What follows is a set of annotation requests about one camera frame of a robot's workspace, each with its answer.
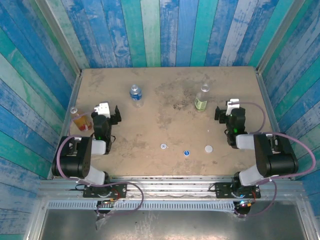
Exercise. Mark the orange juice bottle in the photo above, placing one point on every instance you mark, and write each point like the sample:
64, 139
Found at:
82, 122

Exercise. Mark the green label clear bottle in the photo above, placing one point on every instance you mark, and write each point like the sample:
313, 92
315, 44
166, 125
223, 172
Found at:
200, 102

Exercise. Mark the blue label water bottle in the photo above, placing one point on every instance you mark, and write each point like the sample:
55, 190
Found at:
136, 96

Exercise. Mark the plain white bottle cap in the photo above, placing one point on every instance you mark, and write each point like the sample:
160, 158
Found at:
208, 149

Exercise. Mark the blue topped white cap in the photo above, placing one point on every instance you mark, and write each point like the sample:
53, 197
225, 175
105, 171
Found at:
186, 153

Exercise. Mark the small clear white cap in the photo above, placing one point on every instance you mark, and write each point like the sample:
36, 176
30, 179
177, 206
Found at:
163, 146

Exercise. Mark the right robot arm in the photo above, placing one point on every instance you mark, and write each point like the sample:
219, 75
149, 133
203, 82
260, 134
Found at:
277, 160

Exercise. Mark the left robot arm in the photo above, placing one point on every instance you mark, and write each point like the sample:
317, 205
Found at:
67, 160

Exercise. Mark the small electronics board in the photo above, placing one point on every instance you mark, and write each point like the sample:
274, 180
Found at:
107, 202
243, 203

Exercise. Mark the steel sheet panel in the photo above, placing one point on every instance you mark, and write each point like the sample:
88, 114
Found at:
187, 227

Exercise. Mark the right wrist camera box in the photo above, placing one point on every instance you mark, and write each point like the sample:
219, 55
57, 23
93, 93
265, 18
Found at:
232, 106

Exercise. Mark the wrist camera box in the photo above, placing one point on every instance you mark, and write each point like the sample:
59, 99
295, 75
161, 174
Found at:
232, 106
103, 108

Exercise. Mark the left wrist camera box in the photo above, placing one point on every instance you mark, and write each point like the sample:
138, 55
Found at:
103, 108

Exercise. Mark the aluminium table side rail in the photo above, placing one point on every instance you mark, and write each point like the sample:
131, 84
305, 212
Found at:
65, 126
268, 98

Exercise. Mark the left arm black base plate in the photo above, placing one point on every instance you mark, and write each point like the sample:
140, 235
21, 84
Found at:
120, 190

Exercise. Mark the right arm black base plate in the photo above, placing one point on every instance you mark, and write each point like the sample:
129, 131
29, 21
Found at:
222, 191

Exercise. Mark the aluminium mounting rail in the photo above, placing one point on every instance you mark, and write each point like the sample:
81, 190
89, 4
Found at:
170, 187

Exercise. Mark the aluminium corner post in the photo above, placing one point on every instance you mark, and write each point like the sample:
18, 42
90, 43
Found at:
60, 37
280, 37

